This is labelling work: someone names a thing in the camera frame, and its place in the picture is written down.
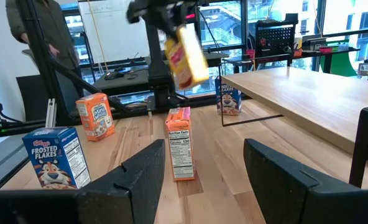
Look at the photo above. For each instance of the dark grey desk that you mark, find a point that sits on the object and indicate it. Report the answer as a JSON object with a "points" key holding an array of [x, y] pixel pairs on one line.
{"points": [[125, 81]]}

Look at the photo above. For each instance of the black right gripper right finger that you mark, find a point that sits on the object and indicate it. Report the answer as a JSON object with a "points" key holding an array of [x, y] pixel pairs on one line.
{"points": [[283, 193]]}

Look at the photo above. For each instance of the person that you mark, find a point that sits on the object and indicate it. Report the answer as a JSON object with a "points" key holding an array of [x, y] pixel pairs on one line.
{"points": [[55, 28]]}

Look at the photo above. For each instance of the yellow Corn Pops box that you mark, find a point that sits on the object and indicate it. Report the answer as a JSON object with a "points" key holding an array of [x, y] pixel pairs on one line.
{"points": [[187, 59]]}

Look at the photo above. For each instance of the black aluminium rig frame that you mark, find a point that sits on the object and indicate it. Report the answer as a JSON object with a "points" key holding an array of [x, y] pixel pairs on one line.
{"points": [[44, 62]]}

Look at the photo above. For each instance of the wooden shelf with black frame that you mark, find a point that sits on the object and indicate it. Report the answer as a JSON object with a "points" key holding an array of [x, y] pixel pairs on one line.
{"points": [[296, 96]]}

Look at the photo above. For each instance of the whiteboard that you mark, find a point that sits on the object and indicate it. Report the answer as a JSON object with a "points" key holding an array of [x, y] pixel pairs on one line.
{"points": [[118, 31]]}

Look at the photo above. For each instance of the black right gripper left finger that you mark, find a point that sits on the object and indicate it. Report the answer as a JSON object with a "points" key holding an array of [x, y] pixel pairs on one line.
{"points": [[131, 193]]}

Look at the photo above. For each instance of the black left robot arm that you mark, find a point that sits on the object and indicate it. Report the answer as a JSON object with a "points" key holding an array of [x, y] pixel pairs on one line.
{"points": [[157, 68]]}

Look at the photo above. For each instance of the silver aluminium extrusion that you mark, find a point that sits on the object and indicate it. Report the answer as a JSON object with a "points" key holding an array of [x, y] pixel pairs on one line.
{"points": [[51, 113]]}

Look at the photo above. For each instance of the blue Frosted Flakes box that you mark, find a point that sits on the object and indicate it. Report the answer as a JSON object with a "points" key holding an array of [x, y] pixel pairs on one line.
{"points": [[230, 99], [52, 155]]}

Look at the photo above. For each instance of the pink bin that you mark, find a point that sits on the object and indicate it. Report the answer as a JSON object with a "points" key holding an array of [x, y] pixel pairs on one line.
{"points": [[326, 49]]}

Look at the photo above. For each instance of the black pegboard tool cart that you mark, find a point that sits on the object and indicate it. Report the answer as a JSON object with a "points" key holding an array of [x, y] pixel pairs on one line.
{"points": [[275, 37]]}

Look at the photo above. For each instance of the orange Mini Wheats box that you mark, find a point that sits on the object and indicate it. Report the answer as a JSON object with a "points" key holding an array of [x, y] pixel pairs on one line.
{"points": [[95, 118], [180, 149]]}

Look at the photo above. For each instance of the green curved panel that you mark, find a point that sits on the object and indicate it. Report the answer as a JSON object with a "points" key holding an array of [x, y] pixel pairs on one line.
{"points": [[341, 65]]}

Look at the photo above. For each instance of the black computer mouse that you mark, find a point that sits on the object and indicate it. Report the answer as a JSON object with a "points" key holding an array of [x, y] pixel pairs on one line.
{"points": [[114, 75]]}

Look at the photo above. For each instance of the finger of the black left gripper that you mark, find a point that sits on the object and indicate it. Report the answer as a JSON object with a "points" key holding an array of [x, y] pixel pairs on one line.
{"points": [[171, 30]]}

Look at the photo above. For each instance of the black side table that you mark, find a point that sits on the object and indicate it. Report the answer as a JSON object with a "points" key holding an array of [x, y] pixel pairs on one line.
{"points": [[327, 56]]}

